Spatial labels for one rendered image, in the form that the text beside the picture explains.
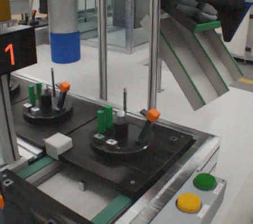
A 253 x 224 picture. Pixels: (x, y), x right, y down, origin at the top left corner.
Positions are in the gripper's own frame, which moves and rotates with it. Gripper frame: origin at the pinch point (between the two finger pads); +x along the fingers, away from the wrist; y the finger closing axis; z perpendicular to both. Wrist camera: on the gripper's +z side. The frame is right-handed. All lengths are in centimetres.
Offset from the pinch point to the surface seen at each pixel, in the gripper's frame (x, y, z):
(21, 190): 28.4, 29.5, 23.7
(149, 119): 19.7, 6.0, 11.8
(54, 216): 28.4, 30.0, 14.4
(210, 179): 28.2, 6.2, -2.6
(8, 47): 3.8, 24.2, 29.0
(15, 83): 27, 1, 65
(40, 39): 36, -68, 137
